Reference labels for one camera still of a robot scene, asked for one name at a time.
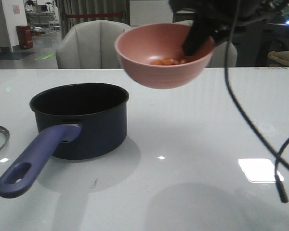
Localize right black cable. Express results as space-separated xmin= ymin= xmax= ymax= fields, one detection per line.
xmin=224 ymin=0 xmax=289 ymax=204

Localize white cabinet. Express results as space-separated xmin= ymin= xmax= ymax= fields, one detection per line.
xmin=130 ymin=0 xmax=173 ymax=26

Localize dark blue saucepan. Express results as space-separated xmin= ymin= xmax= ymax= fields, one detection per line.
xmin=0 ymin=83 xmax=129 ymax=198

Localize pink bowl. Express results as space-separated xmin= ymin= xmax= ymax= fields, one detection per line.
xmin=115 ymin=23 xmax=205 ymax=89

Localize right grey chair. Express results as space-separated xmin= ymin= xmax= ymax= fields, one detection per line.
xmin=177 ymin=20 xmax=237 ymax=67

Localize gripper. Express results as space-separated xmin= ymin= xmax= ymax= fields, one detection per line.
xmin=169 ymin=0 xmax=289 ymax=55

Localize red barrier tape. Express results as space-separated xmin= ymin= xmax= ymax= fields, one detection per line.
xmin=64 ymin=12 xmax=125 ymax=18

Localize orange ham slices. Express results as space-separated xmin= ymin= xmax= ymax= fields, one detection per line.
xmin=149 ymin=57 xmax=188 ymax=65

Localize grey chair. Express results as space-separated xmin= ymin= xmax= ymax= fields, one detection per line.
xmin=177 ymin=20 xmax=237 ymax=67
xmin=56 ymin=20 xmax=131 ymax=69

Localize left grey chair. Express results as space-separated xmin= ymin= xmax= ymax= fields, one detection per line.
xmin=56 ymin=20 xmax=131 ymax=69

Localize red bin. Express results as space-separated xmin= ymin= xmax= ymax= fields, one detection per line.
xmin=16 ymin=25 xmax=34 ymax=50

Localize dark appliance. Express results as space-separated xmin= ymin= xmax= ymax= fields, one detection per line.
xmin=255 ymin=23 xmax=289 ymax=67

